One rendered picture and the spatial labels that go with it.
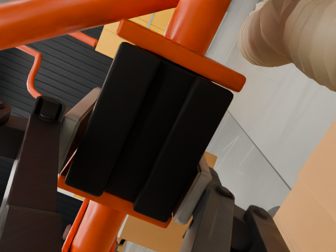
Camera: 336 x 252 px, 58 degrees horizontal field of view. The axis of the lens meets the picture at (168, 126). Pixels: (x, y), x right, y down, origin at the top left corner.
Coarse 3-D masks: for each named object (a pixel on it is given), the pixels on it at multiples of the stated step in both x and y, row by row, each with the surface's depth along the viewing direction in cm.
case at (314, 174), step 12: (324, 144) 39; (312, 156) 40; (324, 156) 38; (312, 168) 39; (324, 168) 37; (312, 180) 38; (324, 180) 36; (312, 192) 37; (324, 192) 35; (324, 204) 34
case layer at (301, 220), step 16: (304, 192) 102; (288, 208) 106; (304, 208) 99; (320, 208) 92; (288, 224) 103; (304, 224) 96; (320, 224) 89; (288, 240) 99; (304, 240) 93; (320, 240) 87
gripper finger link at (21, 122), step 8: (64, 112) 16; (8, 120) 12; (16, 120) 12; (24, 120) 13; (0, 128) 12; (8, 128) 12; (16, 128) 12; (24, 128) 12; (0, 136) 12; (8, 136) 12; (16, 136) 12; (0, 144) 12; (8, 144) 12; (16, 144) 12; (0, 152) 12; (8, 152) 12; (16, 152) 12
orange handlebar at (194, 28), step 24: (192, 0) 13; (216, 0) 13; (168, 24) 18; (192, 24) 13; (216, 24) 14; (192, 48) 14; (96, 216) 16; (120, 216) 16; (72, 240) 22; (96, 240) 16
